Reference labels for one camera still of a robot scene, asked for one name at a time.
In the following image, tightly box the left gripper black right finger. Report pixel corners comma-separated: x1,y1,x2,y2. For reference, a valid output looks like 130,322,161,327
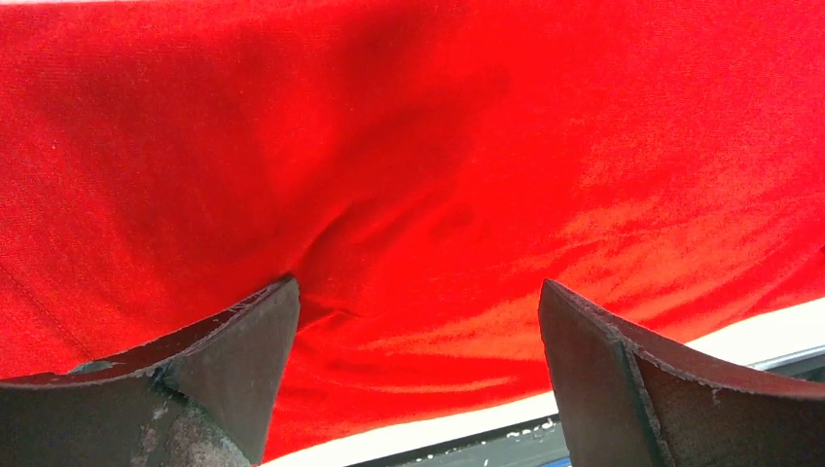
539,280,824,466

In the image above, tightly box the red t shirt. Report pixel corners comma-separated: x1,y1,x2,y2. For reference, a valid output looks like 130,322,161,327
1,1,824,458

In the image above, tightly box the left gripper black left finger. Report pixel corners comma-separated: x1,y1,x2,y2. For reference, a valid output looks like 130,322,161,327
1,275,301,466

